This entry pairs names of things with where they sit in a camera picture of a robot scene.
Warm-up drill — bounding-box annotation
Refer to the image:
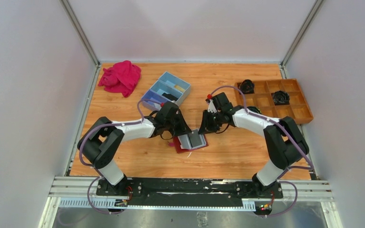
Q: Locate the red leather card holder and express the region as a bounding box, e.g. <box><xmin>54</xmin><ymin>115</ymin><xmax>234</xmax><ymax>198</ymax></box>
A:
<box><xmin>168</xmin><ymin>129</ymin><xmax>209</xmax><ymax>153</ymax></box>

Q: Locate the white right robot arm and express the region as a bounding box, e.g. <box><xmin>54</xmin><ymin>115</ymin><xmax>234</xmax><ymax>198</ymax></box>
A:
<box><xmin>199</xmin><ymin>93</ymin><xmax>309</xmax><ymax>187</ymax></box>

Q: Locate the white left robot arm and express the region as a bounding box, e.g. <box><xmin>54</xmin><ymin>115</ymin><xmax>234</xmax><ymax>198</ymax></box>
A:
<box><xmin>77</xmin><ymin>102</ymin><xmax>192</xmax><ymax>186</ymax></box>

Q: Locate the gold card in box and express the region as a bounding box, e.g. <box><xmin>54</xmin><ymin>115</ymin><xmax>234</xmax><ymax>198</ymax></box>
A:
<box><xmin>174</xmin><ymin>85</ymin><xmax>185</xmax><ymax>93</ymax></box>

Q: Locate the black item in box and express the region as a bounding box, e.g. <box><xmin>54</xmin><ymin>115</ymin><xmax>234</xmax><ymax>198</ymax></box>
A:
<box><xmin>162</xmin><ymin>93</ymin><xmax>178</xmax><ymax>103</ymax></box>

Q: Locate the blue compartment organizer box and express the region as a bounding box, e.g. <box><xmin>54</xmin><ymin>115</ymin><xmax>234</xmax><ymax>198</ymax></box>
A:
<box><xmin>141</xmin><ymin>71</ymin><xmax>191</xmax><ymax>111</ymax></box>

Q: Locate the crumpled pink cloth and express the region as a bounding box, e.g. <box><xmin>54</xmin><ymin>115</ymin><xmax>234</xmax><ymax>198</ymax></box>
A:
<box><xmin>98</xmin><ymin>60</ymin><xmax>142</xmax><ymax>98</ymax></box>

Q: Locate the wooden compartment tray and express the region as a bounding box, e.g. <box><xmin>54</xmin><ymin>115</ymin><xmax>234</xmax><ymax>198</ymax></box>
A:
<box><xmin>234</xmin><ymin>79</ymin><xmax>314</xmax><ymax>124</ymax></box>

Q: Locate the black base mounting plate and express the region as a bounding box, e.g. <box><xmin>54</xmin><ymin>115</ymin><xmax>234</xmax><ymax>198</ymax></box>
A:
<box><xmin>96</xmin><ymin>178</ymin><xmax>283</xmax><ymax>207</ymax></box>

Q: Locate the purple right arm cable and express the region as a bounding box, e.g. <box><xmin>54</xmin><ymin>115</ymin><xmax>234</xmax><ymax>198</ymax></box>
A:
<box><xmin>207</xmin><ymin>85</ymin><xmax>316</xmax><ymax>218</ymax></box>

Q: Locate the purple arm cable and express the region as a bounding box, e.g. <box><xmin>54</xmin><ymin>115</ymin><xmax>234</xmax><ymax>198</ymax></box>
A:
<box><xmin>207</xmin><ymin>85</ymin><xmax>316</xmax><ymax>218</ymax></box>
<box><xmin>78</xmin><ymin>98</ymin><xmax>166</xmax><ymax>215</ymax></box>

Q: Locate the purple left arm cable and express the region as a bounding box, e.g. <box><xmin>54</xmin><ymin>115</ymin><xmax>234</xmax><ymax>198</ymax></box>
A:
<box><xmin>78</xmin><ymin>98</ymin><xmax>166</xmax><ymax>215</ymax></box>

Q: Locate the aluminium frame rail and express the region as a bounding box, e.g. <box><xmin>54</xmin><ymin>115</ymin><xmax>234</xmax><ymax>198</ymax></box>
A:
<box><xmin>49</xmin><ymin>177</ymin><xmax>334</xmax><ymax>211</ymax></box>

